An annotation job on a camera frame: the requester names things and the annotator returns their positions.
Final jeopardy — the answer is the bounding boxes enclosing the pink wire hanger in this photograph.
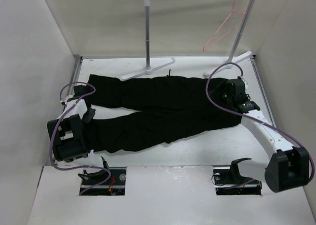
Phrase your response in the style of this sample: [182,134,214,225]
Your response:
[202,0,245,52]

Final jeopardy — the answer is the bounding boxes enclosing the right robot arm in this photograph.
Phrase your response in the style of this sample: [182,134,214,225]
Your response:
[223,78,309,192]

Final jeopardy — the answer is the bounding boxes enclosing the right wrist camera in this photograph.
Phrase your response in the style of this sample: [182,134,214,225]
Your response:
[237,76,248,90]

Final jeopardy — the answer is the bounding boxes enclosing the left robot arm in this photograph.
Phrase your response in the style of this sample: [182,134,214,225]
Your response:
[47,81,111,188]

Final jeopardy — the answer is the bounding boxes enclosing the black trousers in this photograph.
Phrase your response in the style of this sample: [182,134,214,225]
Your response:
[84,75,241,153]

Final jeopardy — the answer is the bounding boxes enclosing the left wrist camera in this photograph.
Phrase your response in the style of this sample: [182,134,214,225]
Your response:
[60,94,74,106]

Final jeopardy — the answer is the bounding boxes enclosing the white clothes rack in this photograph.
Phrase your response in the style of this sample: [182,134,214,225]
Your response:
[119,0,256,81]

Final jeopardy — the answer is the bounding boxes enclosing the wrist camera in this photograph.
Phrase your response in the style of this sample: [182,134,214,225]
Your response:
[60,94,74,106]
[237,76,248,90]

